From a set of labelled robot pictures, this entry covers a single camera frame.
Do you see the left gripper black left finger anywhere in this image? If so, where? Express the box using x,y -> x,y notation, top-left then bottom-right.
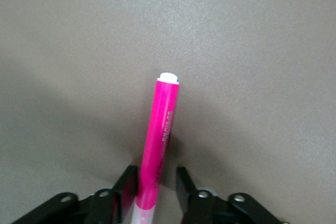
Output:
10,165 -> 139,224

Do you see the pink marker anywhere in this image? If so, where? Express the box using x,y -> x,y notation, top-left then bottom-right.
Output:
130,71 -> 181,224

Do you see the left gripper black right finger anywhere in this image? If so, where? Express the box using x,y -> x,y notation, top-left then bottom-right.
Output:
175,166 -> 289,224

